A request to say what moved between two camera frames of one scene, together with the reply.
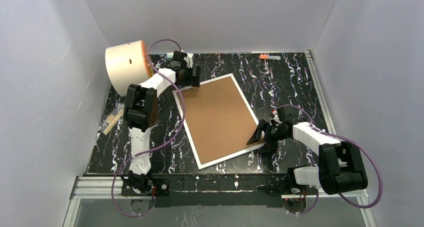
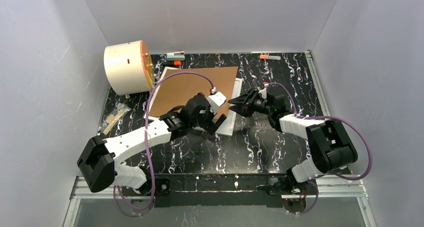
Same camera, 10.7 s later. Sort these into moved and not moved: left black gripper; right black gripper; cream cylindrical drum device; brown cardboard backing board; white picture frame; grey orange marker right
Moved: right black gripper; brown cardboard backing board; left black gripper; white picture frame
Not moved: cream cylindrical drum device; grey orange marker right
